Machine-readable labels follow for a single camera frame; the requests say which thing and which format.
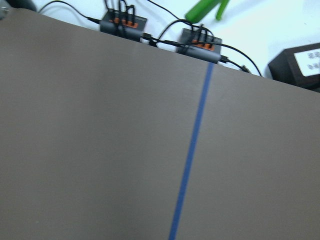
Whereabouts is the right grey usb hub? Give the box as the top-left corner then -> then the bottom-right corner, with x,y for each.
176,28 -> 222,64

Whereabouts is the left grey usb hub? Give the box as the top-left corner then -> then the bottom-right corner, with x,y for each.
100,10 -> 148,42

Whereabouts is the black labelled box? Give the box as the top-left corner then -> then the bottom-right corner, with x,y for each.
268,43 -> 320,90

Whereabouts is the green plastic clamp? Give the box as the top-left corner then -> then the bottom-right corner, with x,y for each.
184,0 -> 230,23

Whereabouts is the grey usb hub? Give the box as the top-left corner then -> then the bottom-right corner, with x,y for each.
100,10 -> 148,42
176,28 -> 222,64

